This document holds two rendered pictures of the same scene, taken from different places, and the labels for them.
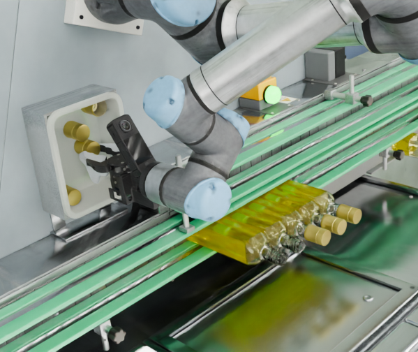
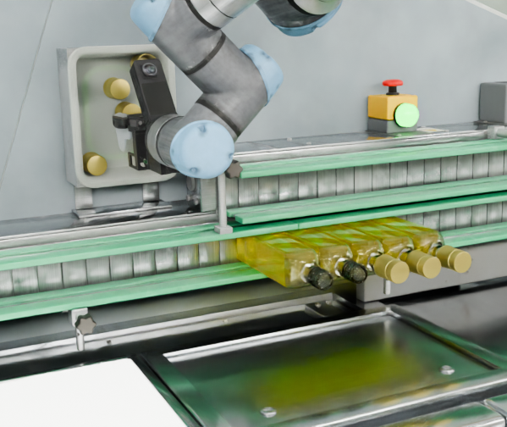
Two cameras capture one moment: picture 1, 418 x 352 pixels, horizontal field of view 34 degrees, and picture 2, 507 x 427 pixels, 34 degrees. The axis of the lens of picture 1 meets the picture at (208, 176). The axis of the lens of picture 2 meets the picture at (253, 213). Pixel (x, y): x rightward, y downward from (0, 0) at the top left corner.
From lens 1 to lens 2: 0.55 m
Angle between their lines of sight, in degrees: 21
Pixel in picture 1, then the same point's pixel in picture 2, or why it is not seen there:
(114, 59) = not seen: hidden behind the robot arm
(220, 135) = (228, 68)
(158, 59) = (250, 38)
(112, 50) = not seen: hidden behind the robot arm
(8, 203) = (21, 157)
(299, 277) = (372, 336)
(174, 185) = (168, 129)
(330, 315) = (380, 375)
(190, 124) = (179, 36)
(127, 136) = (147, 81)
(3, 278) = not seen: outside the picture
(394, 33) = not seen: outside the picture
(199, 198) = (182, 139)
